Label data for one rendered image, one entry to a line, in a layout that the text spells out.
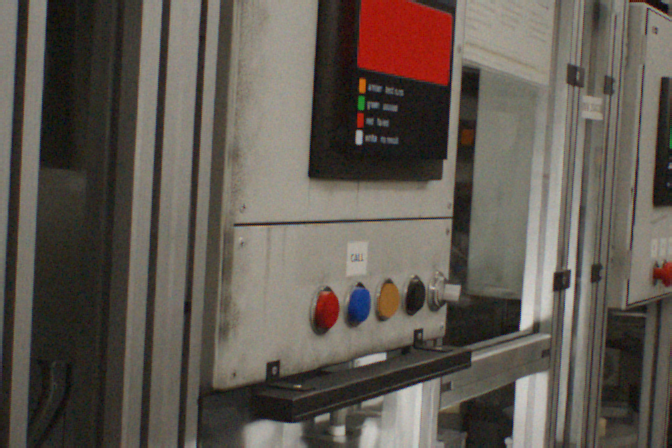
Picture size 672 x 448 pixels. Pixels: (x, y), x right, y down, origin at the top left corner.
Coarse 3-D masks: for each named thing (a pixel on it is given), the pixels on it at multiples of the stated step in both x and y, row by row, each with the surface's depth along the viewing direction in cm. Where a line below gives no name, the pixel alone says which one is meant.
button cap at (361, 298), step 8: (360, 288) 111; (352, 296) 110; (360, 296) 110; (368, 296) 112; (352, 304) 110; (360, 304) 110; (368, 304) 112; (352, 312) 110; (360, 312) 110; (368, 312) 112; (360, 320) 111
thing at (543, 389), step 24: (576, 0) 165; (576, 24) 165; (576, 96) 168; (552, 336) 166; (552, 360) 167; (528, 384) 168; (432, 408) 132; (552, 408) 169; (432, 432) 132; (552, 432) 170
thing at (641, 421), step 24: (648, 0) 286; (624, 312) 207; (648, 312) 221; (624, 336) 208; (648, 336) 223; (624, 360) 209; (648, 360) 224; (624, 384) 210; (648, 384) 225; (600, 408) 198; (624, 408) 212; (648, 408) 227; (600, 432) 199; (624, 432) 213; (648, 432) 228
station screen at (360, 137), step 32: (416, 0) 113; (448, 0) 119; (352, 64) 103; (448, 64) 120; (352, 96) 103; (384, 96) 108; (416, 96) 114; (448, 96) 121; (352, 128) 104; (384, 128) 109; (416, 128) 115; (448, 128) 121
